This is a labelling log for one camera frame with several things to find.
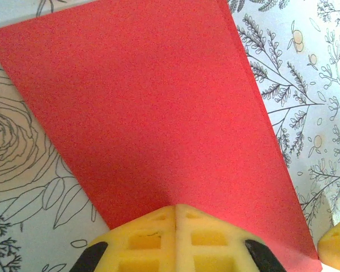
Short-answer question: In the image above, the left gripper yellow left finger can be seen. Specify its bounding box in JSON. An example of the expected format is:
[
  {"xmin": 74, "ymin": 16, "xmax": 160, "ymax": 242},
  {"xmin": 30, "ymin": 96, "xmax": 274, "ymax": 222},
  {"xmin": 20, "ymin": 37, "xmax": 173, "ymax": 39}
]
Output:
[{"xmin": 70, "ymin": 203, "xmax": 178, "ymax": 272}]

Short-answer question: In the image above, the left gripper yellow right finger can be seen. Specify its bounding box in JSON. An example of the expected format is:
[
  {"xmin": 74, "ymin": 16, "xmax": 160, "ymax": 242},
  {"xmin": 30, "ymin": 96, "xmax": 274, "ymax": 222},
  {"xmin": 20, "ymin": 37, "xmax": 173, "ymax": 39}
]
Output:
[{"xmin": 175, "ymin": 203, "xmax": 286, "ymax": 272}]

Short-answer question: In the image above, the red paper sheet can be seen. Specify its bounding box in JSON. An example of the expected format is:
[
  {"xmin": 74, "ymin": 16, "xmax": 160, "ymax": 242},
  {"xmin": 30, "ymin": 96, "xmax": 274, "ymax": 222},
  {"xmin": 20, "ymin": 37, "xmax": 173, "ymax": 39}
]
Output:
[{"xmin": 0, "ymin": 0, "xmax": 321, "ymax": 269}]

